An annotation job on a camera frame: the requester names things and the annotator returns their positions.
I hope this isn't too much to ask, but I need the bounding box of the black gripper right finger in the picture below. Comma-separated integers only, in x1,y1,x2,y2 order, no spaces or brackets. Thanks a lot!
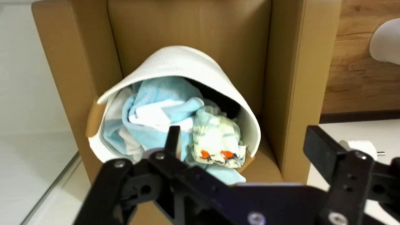
302,126,400,225

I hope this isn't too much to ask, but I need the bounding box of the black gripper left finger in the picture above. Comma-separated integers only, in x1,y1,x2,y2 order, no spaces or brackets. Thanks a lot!
74,126,235,225

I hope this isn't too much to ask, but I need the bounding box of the white plush toy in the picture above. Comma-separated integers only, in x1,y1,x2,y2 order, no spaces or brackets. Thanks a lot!
189,106,247,169

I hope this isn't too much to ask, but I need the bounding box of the white woven basket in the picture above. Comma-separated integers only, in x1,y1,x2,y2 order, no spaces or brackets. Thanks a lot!
85,44,262,171

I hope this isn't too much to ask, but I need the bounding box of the light blue towel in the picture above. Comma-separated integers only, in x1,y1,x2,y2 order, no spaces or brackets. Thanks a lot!
101,77,247,186

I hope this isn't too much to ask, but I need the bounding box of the brown cardboard box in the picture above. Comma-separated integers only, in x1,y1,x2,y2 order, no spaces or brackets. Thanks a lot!
30,0,342,225

